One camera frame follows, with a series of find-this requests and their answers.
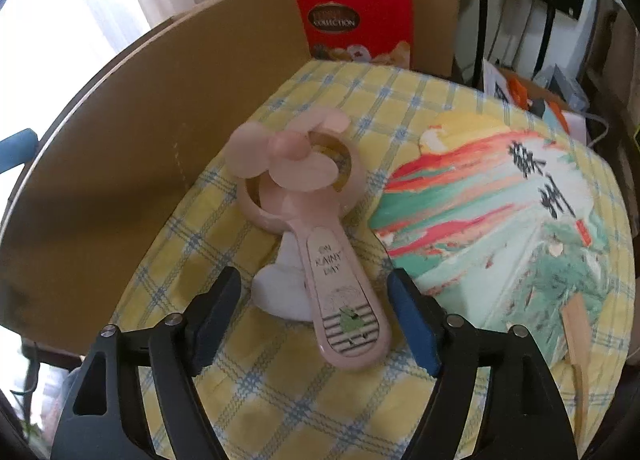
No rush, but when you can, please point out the large brown cardboard box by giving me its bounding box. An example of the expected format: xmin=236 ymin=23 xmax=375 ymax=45
xmin=412 ymin=0 xmax=460 ymax=77

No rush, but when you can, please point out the painted round paper fan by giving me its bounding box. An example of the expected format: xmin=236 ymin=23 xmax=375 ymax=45
xmin=369 ymin=111 xmax=611 ymax=440

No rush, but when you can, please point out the open cardboard box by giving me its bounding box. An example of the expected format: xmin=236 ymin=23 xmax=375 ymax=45
xmin=1 ymin=0 xmax=310 ymax=354

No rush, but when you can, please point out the red collection gift box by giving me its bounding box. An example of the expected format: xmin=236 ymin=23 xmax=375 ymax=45
xmin=296 ymin=0 xmax=413 ymax=70

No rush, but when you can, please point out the pink handheld electric fan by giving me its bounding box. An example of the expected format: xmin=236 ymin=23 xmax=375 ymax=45
xmin=224 ymin=106 xmax=390 ymax=370

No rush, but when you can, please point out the white paper shopping bag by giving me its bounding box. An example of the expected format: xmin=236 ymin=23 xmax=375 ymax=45
xmin=482 ymin=59 xmax=587 ymax=145

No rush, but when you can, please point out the yellow plaid cloth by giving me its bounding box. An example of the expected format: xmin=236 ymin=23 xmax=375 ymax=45
xmin=113 ymin=61 xmax=636 ymax=459

